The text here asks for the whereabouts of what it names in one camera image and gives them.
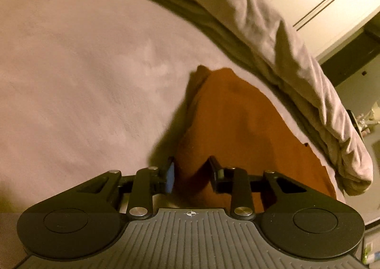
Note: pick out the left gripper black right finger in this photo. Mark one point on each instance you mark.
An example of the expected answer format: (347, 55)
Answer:
(272, 187)

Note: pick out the rust orange shirt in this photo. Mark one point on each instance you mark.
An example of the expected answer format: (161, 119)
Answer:
(233, 121)

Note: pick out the dark door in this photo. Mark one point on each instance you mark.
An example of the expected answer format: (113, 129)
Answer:
(358, 52)

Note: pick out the white flower bouquet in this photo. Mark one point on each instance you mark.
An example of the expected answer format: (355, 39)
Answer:
(367, 122)

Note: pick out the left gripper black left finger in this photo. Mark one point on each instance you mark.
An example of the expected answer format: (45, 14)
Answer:
(132, 195)

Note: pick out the lilac rumpled duvet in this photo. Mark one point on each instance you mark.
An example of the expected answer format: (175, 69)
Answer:
(255, 34)

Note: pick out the lilac bed sheet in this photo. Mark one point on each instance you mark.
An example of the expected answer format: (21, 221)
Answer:
(93, 85)

